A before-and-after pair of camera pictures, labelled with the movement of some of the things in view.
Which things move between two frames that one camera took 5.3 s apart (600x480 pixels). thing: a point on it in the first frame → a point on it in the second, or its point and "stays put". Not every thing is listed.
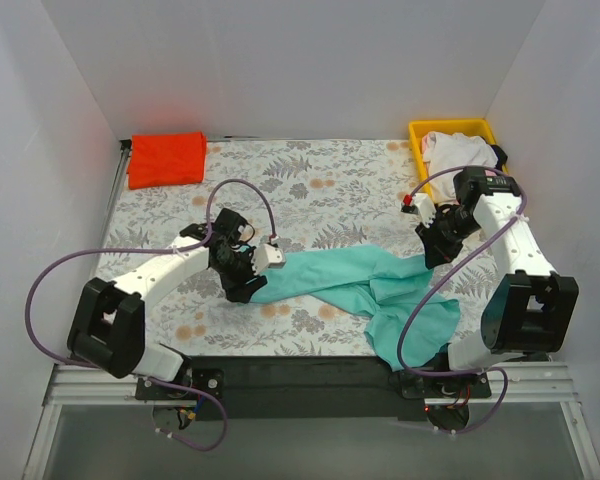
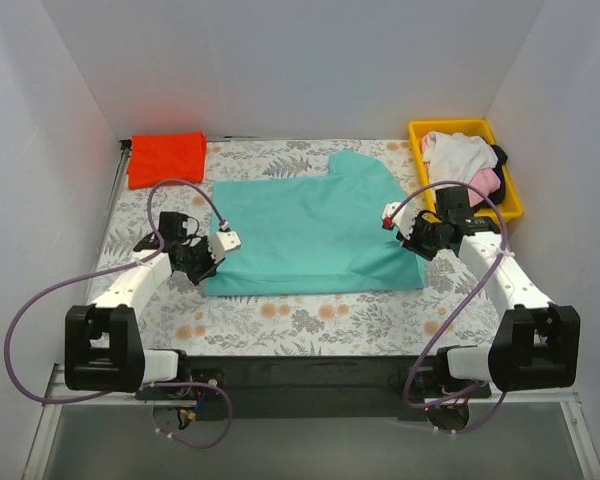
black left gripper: x=240 y=282 → x=203 y=261
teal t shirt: x=377 y=280 → x=313 y=234
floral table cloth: x=311 y=198 stays put
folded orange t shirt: x=166 y=159 stays put
